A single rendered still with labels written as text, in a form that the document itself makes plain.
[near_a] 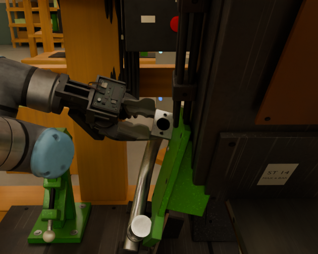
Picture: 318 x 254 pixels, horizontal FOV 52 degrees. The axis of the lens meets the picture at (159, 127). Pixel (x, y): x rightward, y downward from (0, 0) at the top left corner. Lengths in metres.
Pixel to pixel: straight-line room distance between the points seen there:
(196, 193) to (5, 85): 0.38
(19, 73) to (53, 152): 0.17
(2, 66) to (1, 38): 11.20
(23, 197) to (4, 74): 0.59
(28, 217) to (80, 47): 0.49
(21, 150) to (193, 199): 0.29
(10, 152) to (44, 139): 0.05
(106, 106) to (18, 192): 0.66
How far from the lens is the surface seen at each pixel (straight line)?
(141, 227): 0.61
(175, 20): 0.74
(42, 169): 0.50
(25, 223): 0.98
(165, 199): 0.57
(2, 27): 11.75
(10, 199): 1.13
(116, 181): 0.99
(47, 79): 0.60
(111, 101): 0.57
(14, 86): 0.61
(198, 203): 0.59
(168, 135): 0.62
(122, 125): 0.60
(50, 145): 0.49
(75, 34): 0.87
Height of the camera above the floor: 1.47
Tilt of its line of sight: 22 degrees down
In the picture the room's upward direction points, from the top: straight up
